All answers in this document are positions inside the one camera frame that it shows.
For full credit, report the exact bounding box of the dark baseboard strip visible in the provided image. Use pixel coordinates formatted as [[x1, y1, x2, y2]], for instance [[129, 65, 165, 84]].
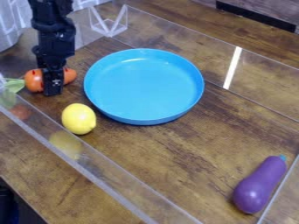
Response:
[[216, 0, 296, 33]]

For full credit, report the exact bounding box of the clear acrylic enclosure wall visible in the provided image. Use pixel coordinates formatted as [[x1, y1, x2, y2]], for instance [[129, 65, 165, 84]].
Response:
[[0, 0, 299, 224]]

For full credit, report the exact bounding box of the yellow toy lemon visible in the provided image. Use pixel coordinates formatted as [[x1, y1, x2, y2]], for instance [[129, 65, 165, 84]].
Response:
[[60, 103, 97, 135]]

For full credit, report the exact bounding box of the clear acrylic corner bracket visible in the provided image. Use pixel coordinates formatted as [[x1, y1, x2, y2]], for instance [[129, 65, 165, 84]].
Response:
[[88, 5, 127, 38]]

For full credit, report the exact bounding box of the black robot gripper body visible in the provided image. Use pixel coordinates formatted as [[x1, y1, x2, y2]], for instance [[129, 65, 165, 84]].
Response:
[[28, 0, 76, 69]]

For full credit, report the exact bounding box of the blue round tray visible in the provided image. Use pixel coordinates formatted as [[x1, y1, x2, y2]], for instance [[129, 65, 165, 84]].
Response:
[[84, 48, 204, 125]]

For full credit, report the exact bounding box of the grey patterned curtain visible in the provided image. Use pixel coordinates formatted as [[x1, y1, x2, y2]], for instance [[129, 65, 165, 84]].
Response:
[[0, 0, 111, 52]]

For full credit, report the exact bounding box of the orange toy carrot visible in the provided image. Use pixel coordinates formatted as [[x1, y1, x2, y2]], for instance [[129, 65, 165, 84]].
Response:
[[4, 67, 77, 93]]

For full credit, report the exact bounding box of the purple toy eggplant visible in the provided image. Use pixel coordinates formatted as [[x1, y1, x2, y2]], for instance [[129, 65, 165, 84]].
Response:
[[232, 155, 287, 214]]

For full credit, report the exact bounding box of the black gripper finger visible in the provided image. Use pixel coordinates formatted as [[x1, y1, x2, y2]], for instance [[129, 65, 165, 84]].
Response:
[[41, 68, 64, 96]]

